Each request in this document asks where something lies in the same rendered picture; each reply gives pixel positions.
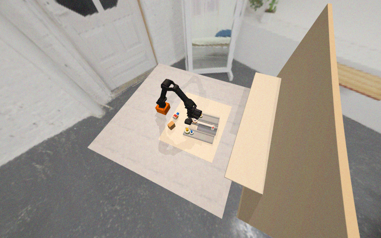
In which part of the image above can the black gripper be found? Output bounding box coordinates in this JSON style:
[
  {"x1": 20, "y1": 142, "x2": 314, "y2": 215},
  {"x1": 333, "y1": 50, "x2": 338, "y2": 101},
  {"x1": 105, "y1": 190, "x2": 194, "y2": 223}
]
[{"x1": 184, "y1": 112, "x2": 193, "y2": 125}]

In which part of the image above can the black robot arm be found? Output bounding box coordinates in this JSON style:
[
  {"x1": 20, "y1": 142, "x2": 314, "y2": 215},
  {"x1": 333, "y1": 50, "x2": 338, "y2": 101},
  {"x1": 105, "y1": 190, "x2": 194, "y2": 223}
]
[{"x1": 156, "y1": 79, "x2": 202, "y2": 120}]

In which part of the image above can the white jar with red label and blue cap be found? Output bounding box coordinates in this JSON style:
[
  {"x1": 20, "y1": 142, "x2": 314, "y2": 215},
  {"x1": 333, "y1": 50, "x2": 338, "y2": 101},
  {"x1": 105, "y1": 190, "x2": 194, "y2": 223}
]
[{"x1": 172, "y1": 112, "x2": 179, "y2": 120}]

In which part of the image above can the brown cube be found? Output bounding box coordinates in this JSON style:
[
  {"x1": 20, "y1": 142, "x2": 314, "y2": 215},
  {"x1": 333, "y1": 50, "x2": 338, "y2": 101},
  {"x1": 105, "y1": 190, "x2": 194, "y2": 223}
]
[{"x1": 167, "y1": 121, "x2": 175, "y2": 130}]

